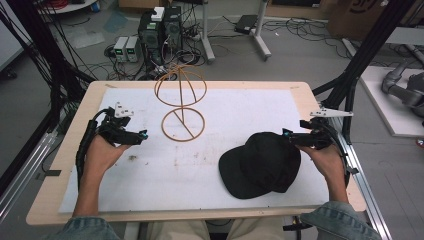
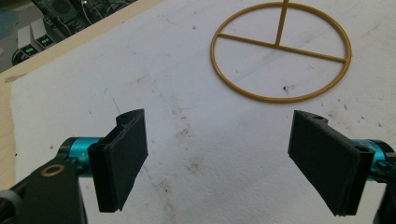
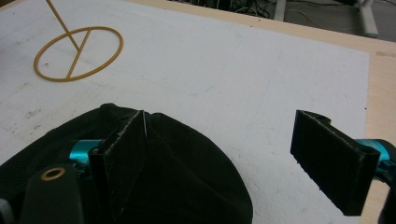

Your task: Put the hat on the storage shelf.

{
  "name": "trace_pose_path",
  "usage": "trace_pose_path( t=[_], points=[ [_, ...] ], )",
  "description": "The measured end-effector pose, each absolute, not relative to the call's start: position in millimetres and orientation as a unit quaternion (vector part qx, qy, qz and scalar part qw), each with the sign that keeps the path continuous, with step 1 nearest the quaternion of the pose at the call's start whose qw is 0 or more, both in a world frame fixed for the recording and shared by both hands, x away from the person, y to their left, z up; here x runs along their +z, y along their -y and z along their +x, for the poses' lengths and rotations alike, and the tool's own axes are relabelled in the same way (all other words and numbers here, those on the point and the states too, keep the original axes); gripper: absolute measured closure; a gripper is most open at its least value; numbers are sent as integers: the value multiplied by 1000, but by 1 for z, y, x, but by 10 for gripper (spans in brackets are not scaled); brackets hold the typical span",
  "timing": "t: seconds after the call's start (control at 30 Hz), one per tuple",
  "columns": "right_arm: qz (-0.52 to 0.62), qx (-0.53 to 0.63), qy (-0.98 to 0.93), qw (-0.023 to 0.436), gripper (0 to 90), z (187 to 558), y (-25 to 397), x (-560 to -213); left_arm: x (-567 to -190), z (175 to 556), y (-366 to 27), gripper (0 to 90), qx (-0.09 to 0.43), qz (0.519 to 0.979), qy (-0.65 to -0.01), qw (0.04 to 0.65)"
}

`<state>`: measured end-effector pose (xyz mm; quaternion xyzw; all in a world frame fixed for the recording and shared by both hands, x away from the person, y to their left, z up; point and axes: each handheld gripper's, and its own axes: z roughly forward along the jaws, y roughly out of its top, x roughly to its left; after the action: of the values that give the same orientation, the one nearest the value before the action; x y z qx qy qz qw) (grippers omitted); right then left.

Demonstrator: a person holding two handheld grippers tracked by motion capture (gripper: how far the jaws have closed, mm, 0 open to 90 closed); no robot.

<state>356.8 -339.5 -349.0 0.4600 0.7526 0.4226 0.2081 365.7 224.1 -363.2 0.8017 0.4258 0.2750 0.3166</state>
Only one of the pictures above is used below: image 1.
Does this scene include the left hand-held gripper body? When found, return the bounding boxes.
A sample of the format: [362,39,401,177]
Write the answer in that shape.
[97,102,139,146]

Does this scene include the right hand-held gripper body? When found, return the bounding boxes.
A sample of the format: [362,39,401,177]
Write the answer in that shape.
[292,104,354,150]

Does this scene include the black cap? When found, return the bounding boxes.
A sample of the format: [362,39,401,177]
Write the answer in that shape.
[218,131,302,201]

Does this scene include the person's right hand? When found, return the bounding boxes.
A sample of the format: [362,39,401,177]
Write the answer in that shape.
[297,144,340,180]

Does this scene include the person's left hand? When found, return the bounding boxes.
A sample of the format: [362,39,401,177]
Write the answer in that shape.
[82,134,132,175]

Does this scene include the white table mat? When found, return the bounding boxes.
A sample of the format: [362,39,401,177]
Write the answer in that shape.
[58,86,330,215]

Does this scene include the white floor board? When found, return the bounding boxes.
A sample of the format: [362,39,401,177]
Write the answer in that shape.
[359,65,424,138]

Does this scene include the grey power supply unit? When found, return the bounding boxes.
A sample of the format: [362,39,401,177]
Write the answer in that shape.
[125,35,142,63]
[112,36,130,63]

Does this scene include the denim right sleeve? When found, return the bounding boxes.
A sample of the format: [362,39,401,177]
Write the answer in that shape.
[299,200,382,240]

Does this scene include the black computer tower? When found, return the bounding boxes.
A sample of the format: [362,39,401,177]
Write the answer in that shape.
[163,5,184,52]
[137,10,165,65]

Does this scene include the beige trousers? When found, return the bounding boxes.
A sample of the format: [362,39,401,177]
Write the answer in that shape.
[145,217,285,240]

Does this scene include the white desk leg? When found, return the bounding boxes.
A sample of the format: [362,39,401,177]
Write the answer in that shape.
[251,0,273,62]
[199,0,217,65]

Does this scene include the flat black box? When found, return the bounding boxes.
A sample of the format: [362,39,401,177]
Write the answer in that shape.
[233,14,258,35]

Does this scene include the small white box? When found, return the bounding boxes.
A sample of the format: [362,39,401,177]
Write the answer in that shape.
[150,6,166,23]

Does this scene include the cardboard box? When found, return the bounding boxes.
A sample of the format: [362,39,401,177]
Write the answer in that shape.
[327,0,424,42]

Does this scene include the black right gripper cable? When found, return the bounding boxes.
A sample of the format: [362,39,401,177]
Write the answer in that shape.
[320,118,360,188]

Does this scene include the wooden wire hat stand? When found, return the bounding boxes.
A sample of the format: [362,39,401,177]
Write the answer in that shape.
[153,63,208,143]

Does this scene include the aluminium rail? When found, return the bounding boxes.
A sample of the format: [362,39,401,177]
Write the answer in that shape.
[332,116,393,240]
[0,129,58,223]

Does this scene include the black metal frame post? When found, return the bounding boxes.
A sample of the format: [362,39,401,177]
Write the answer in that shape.
[312,0,418,145]
[0,0,96,136]

